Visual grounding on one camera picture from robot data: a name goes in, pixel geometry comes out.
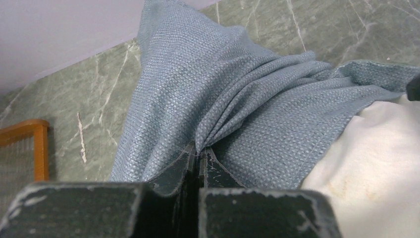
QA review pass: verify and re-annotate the wooden slatted rack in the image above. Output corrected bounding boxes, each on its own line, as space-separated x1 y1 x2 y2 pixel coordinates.
0 119 50 215

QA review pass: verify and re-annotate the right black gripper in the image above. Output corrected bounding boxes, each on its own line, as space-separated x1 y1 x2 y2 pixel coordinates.
406 74 420 101

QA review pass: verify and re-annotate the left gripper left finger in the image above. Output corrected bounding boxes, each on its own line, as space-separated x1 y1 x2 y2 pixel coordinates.
0 143 197 238

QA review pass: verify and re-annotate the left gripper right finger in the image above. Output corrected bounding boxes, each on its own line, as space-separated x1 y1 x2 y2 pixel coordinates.
198 148 342 238

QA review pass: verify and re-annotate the white pillow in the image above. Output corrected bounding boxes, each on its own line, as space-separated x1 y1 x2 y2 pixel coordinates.
302 95 420 238

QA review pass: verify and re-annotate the blue grey pillow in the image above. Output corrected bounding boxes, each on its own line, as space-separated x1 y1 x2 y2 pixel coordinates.
109 0 420 189

